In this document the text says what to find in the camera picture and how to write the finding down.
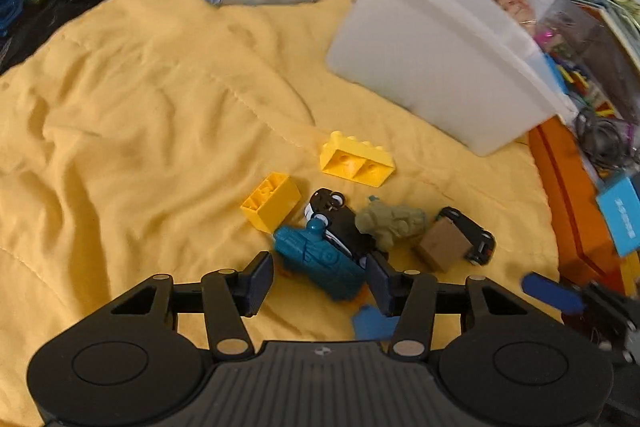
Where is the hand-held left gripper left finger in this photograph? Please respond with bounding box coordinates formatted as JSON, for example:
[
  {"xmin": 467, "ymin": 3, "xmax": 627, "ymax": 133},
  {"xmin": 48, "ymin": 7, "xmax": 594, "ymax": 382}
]
[{"xmin": 107, "ymin": 251, "xmax": 276, "ymax": 355}]

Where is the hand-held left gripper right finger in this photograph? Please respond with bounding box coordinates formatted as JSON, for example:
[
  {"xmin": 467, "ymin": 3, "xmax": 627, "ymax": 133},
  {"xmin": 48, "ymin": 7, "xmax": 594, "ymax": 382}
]
[{"xmin": 364, "ymin": 252, "xmax": 533, "ymax": 358}]

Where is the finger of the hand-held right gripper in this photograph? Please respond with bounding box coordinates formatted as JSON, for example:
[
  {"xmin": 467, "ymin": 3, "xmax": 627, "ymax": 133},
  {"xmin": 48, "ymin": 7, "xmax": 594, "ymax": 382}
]
[{"xmin": 521, "ymin": 272, "xmax": 586, "ymax": 319}]

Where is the teal toy figure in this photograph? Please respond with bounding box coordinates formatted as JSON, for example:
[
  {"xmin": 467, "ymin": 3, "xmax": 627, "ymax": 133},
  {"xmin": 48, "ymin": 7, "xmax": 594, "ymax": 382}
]
[{"xmin": 272, "ymin": 212, "xmax": 371, "ymax": 303}]

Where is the white plastic storage bin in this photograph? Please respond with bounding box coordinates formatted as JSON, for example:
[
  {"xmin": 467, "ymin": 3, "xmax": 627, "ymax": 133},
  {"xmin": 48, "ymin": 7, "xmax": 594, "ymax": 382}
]
[{"xmin": 325, "ymin": 0, "xmax": 578, "ymax": 158}]

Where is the blue flat plastic piece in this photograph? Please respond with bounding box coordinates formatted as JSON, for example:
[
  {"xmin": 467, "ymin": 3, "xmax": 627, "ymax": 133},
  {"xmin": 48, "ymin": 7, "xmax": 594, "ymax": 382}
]
[{"xmin": 351, "ymin": 304, "xmax": 396, "ymax": 342}]

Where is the olive green toy figure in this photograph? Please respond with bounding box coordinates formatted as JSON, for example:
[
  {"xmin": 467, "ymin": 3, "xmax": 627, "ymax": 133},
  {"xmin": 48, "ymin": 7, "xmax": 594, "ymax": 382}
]
[{"xmin": 355, "ymin": 196, "xmax": 428, "ymax": 253}]

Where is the brown building brick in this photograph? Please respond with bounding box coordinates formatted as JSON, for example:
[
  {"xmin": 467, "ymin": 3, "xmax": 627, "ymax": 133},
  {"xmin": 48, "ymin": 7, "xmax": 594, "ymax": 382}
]
[{"xmin": 415, "ymin": 219, "xmax": 473, "ymax": 271}]

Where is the black and white toy figure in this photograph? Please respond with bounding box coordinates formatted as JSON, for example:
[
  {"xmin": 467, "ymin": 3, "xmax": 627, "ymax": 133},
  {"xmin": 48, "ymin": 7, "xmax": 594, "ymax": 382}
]
[{"xmin": 304, "ymin": 188, "xmax": 378, "ymax": 265}]

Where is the tall yellow building brick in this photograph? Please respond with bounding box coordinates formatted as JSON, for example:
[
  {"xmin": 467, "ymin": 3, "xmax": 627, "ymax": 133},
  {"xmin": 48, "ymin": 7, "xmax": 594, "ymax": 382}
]
[{"xmin": 240, "ymin": 172, "xmax": 302, "ymax": 230}]

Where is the black toy car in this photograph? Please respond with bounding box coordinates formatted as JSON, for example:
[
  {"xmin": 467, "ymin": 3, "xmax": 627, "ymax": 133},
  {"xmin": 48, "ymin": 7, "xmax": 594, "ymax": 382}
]
[{"xmin": 436, "ymin": 206, "xmax": 497, "ymax": 265}]

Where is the blue card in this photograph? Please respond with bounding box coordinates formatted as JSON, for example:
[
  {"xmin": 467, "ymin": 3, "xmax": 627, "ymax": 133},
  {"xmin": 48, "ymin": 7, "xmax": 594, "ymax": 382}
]
[{"xmin": 595, "ymin": 177, "xmax": 640, "ymax": 258}]

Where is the orange flat box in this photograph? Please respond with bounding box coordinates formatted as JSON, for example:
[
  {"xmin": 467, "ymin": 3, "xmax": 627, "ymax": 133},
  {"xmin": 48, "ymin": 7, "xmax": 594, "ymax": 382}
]
[{"xmin": 527, "ymin": 117, "xmax": 631, "ymax": 293}]

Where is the wide yellow building brick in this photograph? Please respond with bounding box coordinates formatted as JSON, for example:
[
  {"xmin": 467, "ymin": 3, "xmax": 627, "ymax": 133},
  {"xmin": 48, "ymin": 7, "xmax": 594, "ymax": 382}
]
[{"xmin": 320, "ymin": 130, "xmax": 396, "ymax": 182}]

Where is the yellow blanket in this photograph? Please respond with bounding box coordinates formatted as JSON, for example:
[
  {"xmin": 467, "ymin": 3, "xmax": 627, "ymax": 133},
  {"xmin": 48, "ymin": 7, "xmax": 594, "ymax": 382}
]
[{"xmin": 0, "ymin": 0, "xmax": 561, "ymax": 427}]

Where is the black coiled cable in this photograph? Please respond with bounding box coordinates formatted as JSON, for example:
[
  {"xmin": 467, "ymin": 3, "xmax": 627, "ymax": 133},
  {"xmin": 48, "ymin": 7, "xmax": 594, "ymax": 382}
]
[{"xmin": 572, "ymin": 109, "xmax": 633, "ymax": 168}]

